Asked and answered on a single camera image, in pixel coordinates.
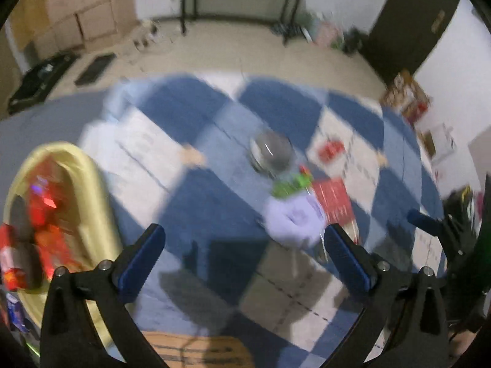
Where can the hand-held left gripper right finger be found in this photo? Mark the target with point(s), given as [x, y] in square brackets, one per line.
[347, 255]

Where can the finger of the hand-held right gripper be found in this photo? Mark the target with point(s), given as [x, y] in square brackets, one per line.
[424, 220]

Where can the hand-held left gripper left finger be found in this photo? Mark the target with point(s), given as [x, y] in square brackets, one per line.
[140, 260]

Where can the shiny red box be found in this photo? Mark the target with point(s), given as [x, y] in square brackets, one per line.
[333, 199]

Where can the purple plush toy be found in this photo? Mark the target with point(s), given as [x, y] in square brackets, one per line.
[295, 218]

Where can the yellow plastic basin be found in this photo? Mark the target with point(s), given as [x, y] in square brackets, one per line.
[92, 199]

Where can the red case with clear cap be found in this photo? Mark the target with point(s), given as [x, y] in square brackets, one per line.
[332, 149]

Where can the grey black round disc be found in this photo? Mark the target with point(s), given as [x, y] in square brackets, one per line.
[271, 152]

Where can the white paper box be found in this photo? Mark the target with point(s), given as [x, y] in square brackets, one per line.
[441, 140]

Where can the flat red box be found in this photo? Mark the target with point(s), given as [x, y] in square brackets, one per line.
[50, 214]

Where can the blue checkered blanket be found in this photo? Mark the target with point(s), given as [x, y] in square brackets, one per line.
[214, 130]

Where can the grey bed sheet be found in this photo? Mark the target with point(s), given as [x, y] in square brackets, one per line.
[42, 122]

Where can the black floor mat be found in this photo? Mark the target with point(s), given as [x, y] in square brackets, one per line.
[95, 69]

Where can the dark door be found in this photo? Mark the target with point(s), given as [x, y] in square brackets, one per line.
[410, 19]

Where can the black case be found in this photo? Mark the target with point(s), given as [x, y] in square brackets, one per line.
[40, 82]

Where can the wooden wardrobe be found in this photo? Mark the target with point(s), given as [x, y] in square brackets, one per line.
[84, 4]

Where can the black frame folding table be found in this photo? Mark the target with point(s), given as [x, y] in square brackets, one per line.
[184, 4]

